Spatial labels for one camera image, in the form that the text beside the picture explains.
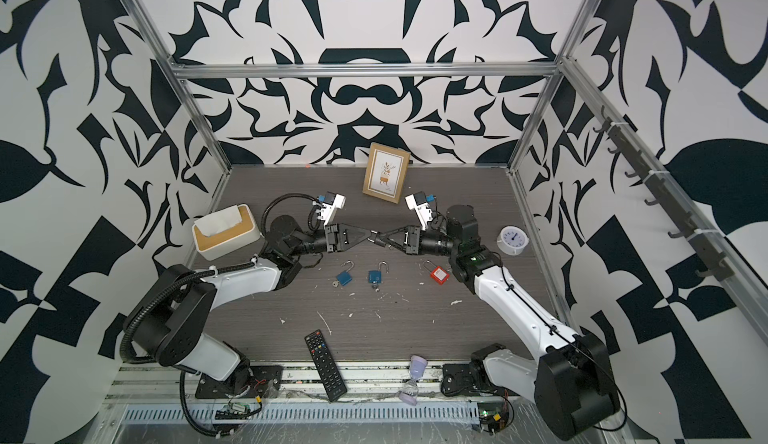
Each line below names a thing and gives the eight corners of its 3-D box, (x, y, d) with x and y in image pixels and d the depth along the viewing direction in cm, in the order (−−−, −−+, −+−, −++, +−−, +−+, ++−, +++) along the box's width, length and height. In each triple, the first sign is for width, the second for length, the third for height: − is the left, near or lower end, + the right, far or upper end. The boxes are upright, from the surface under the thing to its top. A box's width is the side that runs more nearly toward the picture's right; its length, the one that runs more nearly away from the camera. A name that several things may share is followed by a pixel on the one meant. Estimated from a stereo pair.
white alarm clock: (499, 258, 102) (505, 248, 96) (493, 236, 107) (499, 225, 102) (524, 258, 102) (532, 248, 96) (517, 236, 107) (524, 225, 102)
